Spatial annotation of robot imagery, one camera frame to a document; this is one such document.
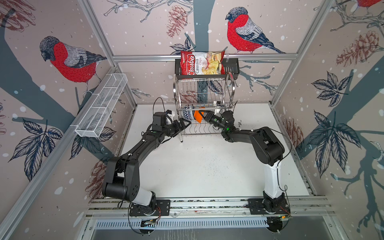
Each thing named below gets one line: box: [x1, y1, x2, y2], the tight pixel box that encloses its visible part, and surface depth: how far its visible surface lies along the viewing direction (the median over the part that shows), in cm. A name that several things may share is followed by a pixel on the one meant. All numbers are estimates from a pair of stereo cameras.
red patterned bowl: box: [182, 110, 193, 121], surface depth 100 cm
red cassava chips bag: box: [180, 50, 225, 76], surface depth 90 cm
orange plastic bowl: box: [193, 110, 205, 123], surface depth 92 cm
